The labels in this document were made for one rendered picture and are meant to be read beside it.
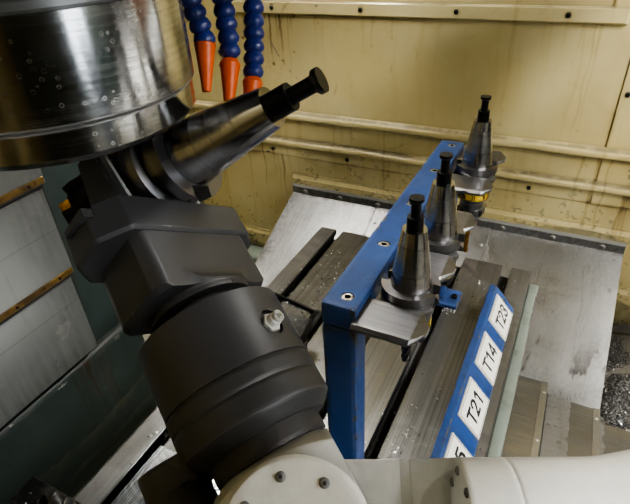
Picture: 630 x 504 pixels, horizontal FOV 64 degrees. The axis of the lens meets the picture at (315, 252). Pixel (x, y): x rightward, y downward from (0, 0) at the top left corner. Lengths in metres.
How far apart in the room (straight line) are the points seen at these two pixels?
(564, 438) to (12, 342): 0.97
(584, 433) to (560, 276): 0.38
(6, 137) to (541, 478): 0.30
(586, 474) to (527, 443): 0.76
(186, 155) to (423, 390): 0.65
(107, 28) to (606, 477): 0.31
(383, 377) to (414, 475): 0.58
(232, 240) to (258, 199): 1.33
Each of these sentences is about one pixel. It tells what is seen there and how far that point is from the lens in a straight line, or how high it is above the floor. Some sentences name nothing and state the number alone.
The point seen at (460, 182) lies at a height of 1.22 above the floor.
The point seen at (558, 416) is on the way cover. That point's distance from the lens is 1.15.
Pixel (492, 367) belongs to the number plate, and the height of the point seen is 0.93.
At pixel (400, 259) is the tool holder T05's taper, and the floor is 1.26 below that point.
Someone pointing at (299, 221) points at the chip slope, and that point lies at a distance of 1.49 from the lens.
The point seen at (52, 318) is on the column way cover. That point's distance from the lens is 0.97.
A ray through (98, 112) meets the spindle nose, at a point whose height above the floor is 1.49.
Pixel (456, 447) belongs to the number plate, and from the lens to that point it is 0.77.
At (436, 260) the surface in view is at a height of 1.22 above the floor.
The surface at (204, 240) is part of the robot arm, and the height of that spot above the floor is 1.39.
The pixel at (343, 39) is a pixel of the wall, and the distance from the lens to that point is 1.35.
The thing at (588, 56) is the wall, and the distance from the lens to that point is 1.24.
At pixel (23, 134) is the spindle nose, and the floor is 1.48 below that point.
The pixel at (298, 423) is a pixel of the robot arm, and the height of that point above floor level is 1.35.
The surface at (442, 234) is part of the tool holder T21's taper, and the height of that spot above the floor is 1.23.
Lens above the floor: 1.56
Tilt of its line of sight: 34 degrees down
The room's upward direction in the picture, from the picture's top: 3 degrees counter-clockwise
